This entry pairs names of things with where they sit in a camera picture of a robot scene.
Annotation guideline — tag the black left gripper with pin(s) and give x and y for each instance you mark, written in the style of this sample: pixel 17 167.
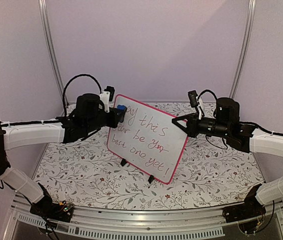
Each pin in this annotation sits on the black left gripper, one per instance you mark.
pixel 115 120

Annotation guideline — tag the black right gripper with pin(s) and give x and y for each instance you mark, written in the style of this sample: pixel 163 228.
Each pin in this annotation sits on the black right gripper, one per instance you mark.
pixel 191 123

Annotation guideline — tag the blue whiteboard eraser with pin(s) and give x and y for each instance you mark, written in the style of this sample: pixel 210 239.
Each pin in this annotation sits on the blue whiteboard eraser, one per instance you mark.
pixel 122 108

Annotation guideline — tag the pink framed whiteboard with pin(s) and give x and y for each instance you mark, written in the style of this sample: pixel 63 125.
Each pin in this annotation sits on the pink framed whiteboard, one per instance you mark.
pixel 147 139

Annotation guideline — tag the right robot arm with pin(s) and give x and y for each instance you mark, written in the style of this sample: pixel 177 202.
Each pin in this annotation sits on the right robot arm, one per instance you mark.
pixel 269 145

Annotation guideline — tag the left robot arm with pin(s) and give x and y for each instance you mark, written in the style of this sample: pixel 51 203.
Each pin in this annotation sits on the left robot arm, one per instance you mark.
pixel 18 135

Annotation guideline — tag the black stand foot left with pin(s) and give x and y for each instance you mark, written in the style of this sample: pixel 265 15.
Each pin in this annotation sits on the black stand foot left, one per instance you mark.
pixel 123 162

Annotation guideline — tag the floral table mat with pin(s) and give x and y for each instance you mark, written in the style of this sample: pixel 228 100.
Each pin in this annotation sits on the floral table mat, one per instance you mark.
pixel 87 174

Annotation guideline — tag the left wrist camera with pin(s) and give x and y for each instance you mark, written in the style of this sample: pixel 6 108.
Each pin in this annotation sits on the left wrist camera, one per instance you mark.
pixel 106 97

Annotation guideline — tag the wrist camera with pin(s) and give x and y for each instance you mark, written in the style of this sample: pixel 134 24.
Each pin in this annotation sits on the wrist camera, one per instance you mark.
pixel 197 103
pixel 106 97

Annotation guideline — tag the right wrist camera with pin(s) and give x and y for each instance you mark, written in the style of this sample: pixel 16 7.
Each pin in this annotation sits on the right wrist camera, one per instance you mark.
pixel 197 103

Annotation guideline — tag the front aluminium rail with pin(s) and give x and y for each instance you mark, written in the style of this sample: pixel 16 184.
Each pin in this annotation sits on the front aluminium rail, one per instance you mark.
pixel 187 224

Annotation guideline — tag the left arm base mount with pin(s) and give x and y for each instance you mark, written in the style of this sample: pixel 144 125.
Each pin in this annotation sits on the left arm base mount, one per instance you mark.
pixel 62 211

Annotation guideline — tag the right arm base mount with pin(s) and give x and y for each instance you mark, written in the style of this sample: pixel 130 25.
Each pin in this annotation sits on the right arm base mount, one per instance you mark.
pixel 249 217

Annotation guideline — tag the left aluminium frame post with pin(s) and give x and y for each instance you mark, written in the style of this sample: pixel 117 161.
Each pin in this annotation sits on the left aluminium frame post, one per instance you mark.
pixel 43 11

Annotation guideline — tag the aluminium frame post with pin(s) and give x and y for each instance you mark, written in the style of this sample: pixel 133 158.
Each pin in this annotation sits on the aluminium frame post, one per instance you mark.
pixel 43 11
pixel 251 9

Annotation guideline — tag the right aluminium frame post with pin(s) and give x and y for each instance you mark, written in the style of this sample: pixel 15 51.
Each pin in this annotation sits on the right aluminium frame post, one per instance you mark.
pixel 251 9

